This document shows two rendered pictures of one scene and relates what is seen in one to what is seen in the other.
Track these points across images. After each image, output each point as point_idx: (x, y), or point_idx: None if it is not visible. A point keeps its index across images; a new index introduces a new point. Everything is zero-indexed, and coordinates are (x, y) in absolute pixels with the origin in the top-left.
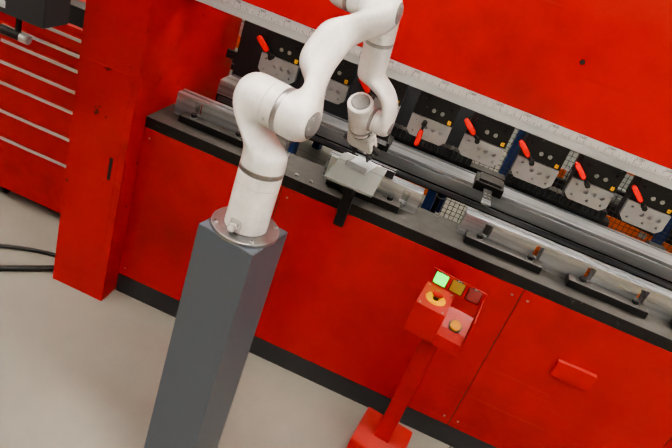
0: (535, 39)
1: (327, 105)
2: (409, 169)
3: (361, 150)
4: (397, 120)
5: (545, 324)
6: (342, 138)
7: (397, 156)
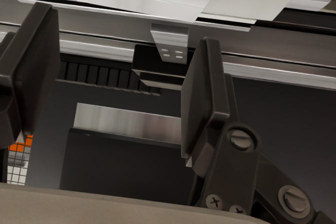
0: None
1: (304, 88)
2: (76, 11)
3: (23, 207)
4: (164, 93)
5: None
6: (269, 45)
7: (113, 37)
